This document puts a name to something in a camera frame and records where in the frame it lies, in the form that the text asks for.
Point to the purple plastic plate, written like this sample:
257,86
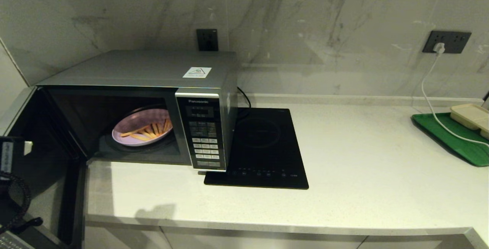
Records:
133,121

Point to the black glass microwave door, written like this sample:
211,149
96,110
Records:
49,165

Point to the silver Panasonic microwave oven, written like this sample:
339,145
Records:
145,67

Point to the black induction cooktop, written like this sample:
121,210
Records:
267,146

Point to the white warning sticker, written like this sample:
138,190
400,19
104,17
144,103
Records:
197,72

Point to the white power plug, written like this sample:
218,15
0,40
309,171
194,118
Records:
439,48

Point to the green plastic tray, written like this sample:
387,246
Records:
458,146

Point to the beige lunch box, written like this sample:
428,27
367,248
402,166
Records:
470,115

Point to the small black wall socket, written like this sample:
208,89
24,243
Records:
207,39

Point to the wide black wall socket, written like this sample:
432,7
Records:
456,42

